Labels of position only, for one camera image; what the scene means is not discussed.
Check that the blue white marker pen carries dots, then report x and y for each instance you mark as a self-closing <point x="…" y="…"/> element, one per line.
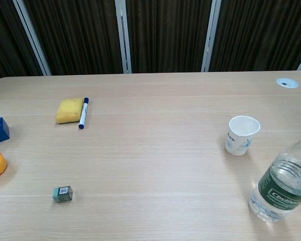
<point x="83" y="114"/>

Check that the small grey-green box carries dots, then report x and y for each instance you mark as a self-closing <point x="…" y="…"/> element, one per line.
<point x="62" y="194"/>

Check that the transparent plastic water bottle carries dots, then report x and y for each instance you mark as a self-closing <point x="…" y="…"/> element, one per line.
<point x="278" y="185"/>

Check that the white printed paper cup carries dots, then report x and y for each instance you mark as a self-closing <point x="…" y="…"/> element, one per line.
<point x="240" y="140"/>

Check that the dark ribbed partition panel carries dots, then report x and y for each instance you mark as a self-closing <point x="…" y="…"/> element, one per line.
<point x="261" y="32"/>
<point x="168" y="35"/>
<point x="5" y="37"/>
<point x="77" y="35"/>

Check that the yellow sponge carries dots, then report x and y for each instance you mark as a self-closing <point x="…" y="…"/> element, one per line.
<point x="68" y="110"/>

